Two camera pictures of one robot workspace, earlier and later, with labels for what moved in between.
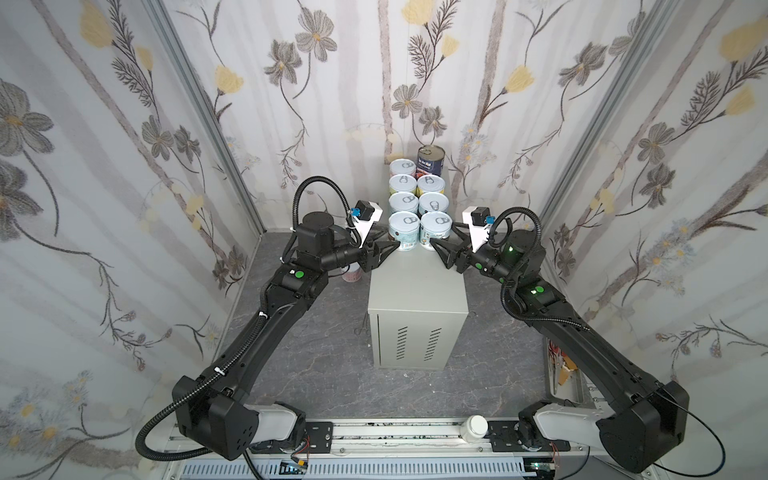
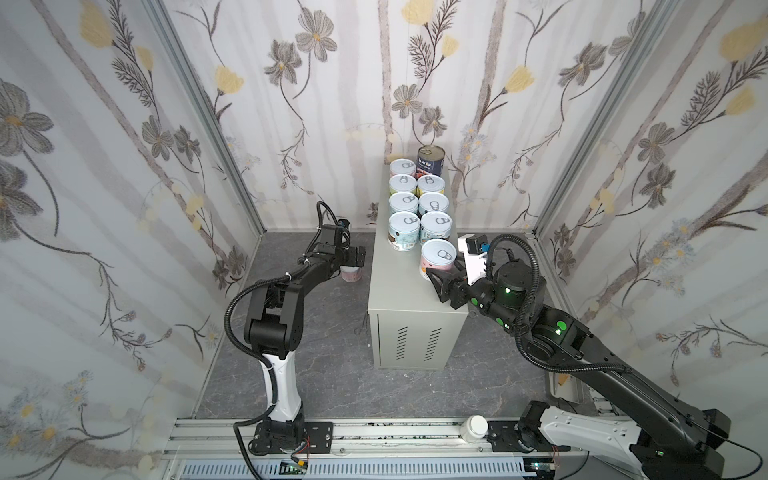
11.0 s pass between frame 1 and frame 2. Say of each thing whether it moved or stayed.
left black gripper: moved
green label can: stayed
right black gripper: moved
